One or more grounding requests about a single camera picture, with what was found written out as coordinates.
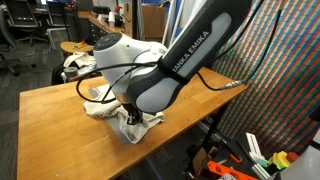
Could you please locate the grey white container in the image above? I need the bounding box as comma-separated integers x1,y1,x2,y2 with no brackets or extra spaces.
279,129,320,180

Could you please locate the grey tape roll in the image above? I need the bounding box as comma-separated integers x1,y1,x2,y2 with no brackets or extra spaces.
63,66,80,80

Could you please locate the white woven cloth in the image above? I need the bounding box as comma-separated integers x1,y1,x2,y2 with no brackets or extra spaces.
83,83,166,145

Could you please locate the yellow green plastic part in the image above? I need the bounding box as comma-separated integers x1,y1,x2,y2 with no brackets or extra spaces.
268,150,292,170

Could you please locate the crumpled white sheet pile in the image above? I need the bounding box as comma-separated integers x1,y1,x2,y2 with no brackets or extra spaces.
63,51,98,73

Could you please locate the white plastic bracket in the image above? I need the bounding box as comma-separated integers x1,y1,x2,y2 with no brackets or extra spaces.
245,132,272,180

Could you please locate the round wooden side table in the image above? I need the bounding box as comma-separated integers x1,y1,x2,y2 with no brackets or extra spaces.
60,40,96,54

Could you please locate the red topped bottle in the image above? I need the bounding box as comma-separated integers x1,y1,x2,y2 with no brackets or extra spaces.
113,4,124,27

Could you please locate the black mesh office chair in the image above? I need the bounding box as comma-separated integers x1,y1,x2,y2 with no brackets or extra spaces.
4,0,49,47

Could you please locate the white leaning pipe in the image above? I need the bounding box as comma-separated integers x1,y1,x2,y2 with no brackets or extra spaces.
161,0,183,48

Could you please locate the black flat box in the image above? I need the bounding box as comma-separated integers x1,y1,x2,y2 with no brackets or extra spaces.
92,5,112,16

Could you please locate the black table frame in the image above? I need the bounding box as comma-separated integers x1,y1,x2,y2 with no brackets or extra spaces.
199,103,232,158

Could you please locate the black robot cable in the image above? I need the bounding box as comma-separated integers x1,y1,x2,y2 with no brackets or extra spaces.
75,0,288,104

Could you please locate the grey workbench wooden top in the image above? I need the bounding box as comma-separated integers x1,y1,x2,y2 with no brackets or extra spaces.
77,11,134,46

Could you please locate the small yellow red object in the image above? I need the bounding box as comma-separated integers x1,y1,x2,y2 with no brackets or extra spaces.
72,41,88,50

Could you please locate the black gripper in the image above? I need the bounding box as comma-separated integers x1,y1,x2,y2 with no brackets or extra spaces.
121,103,145,126

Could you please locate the red round cap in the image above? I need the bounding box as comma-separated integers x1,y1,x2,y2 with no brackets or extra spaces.
285,151,300,164

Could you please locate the large cardboard box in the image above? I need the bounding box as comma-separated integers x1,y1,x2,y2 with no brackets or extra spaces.
123,2,167,39

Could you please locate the dark office chair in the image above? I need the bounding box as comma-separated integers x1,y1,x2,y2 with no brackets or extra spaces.
0,4,22,77

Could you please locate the white cup stack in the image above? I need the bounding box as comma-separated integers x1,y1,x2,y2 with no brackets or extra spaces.
107,11,116,28

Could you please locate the black orange bar clamp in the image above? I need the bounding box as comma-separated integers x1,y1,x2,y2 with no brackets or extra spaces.
219,146,244,165

